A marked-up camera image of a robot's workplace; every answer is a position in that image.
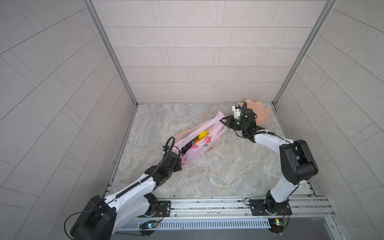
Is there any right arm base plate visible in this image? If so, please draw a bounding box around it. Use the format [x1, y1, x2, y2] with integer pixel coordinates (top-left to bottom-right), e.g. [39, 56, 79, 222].
[249, 199, 292, 216]

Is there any pink plastic bag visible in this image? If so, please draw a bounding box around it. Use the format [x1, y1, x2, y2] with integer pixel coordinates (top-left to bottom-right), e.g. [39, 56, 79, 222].
[175, 112, 227, 168]

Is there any yellow fake lemon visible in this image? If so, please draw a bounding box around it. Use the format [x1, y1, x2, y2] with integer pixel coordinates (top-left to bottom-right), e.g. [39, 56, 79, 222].
[198, 131, 209, 141]

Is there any aluminium mounting rail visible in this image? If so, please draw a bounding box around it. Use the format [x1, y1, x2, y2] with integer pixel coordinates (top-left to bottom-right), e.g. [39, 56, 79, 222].
[159, 195, 336, 220]

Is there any left circuit board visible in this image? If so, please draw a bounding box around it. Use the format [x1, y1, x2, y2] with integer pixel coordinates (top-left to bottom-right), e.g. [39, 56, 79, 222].
[140, 221, 159, 231]

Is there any right circuit board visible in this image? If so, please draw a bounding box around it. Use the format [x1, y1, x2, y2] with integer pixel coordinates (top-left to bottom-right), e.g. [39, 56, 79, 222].
[269, 219, 287, 234]

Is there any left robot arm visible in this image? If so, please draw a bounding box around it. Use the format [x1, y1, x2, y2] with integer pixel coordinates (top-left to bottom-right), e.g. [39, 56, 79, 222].
[65, 150, 182, 240]

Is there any pink scalloped bowl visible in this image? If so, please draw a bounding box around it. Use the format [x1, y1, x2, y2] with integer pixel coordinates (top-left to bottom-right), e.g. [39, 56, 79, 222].
[245, 99, 271, 125]

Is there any white vented grille strip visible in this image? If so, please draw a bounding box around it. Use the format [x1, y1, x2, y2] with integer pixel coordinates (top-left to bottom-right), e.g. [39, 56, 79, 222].
[120, 219, 271, 231]

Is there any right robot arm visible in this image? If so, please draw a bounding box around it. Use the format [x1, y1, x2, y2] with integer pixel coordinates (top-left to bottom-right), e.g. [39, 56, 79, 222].
[220, 102, 319, 215]

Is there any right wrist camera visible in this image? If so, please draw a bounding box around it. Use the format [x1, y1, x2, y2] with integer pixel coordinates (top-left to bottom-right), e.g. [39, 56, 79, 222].
[232, 105, 243, 120]

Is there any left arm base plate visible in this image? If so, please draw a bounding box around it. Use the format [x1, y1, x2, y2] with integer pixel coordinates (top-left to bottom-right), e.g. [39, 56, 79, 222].
[144, 201, 171, 218]

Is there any circuit board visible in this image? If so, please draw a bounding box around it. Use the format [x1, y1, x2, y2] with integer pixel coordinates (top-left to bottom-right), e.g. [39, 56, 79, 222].
[140, 221, 159, 231]
[269, 219, 287, 234]

